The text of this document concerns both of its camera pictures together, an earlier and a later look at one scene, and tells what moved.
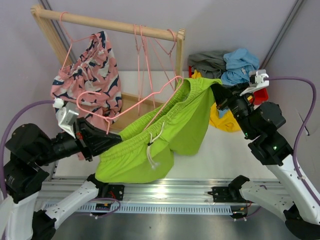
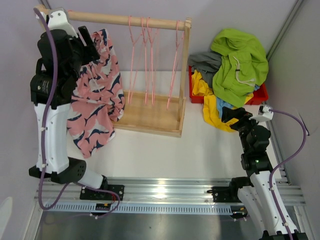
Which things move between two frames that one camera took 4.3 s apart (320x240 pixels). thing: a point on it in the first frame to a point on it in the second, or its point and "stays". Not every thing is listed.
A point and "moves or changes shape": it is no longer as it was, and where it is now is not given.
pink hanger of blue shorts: [138, 49] to [145, 43]
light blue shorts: [239, 64] moves or changes shape
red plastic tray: [261, 94] stays
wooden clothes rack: [40, 15] to [160, 113]
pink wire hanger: [169, 53] to [180, 36]
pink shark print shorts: [91, 84] stays
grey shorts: [210, 64] stays
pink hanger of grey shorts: [147, 65] to [153, 34]
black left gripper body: [62, 145] to [77, 61]
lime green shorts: [146, 152] to [242, 66]
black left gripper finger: [92, 140] to [92, 51]
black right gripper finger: [221, 92] to [231, 114]
